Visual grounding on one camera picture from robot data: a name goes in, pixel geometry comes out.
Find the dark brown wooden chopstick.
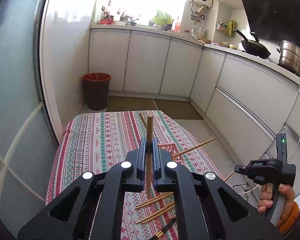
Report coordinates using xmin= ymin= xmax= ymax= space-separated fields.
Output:
xmin=145 ymin=114 xmax=153 ymax=199

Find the light bamboo chopstick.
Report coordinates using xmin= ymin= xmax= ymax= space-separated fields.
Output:
xmin=171 ymin=138 xmax=215 ymax=158
xmin=135 ymin=192 xmax=173 ymax=209
xmin=141 ymin=204 xmax=175 ymax=224
xmin=136 ymin=202 xmax=175 ymax=224
xmin=139 ymin=112 xmax=147 ymax=129
xmin=223 ymin=170 xmax=235 ymax=182
xmin=135 ymin=192 xmax=170 ymax=207

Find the orange cuff floral sleeve forearm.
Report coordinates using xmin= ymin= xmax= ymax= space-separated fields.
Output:
xmin=279 ymin=202 xmax=300 ymax=240

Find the person's right hand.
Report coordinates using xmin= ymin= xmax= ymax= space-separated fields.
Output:
xmin=257 ymin=182 xmax=296 ymax=228

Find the pink perforated utensil basket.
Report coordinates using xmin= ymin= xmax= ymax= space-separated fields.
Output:
xmin=159 ymin=142 xmax=184 ymax=164

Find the patterned red green tablecloth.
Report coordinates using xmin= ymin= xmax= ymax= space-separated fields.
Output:
xmin=45 ymin=111 xmax=223 ymax=239

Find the black gold-tipped chopstick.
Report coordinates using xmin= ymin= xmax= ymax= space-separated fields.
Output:
xmin=149 ymin=217 xmax=177 ymax=240
xmin=159 ymin=223 xmax=178 ymax=239

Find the red-lined brown trash bin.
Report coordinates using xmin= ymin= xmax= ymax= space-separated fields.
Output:
xmin=82 ymin=73 xmax=111 ymax=111

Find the stainless steel steamer pot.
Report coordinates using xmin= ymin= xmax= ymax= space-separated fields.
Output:
xmin=277 ymin=40 xmax=300 ymax=77

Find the black wok pan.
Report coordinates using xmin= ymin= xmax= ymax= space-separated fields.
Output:
xmin=234 ymin=29 xmax=271 ymax=59

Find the green plastic bag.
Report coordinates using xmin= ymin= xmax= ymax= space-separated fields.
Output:
xmin=150 ymin=10 xmax=173 ymax=26

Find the yellow snack bag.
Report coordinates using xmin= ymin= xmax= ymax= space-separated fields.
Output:
xmin=225 ymin=20 xmax=236 ymax=37

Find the black range hood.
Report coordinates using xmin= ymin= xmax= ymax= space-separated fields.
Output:
xmin=242 ymin=0 xmax=300 ymax=47

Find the black cable on floor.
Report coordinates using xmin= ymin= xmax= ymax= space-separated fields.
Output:
xmin=232 ymin=182 xmax=258 ymax=202

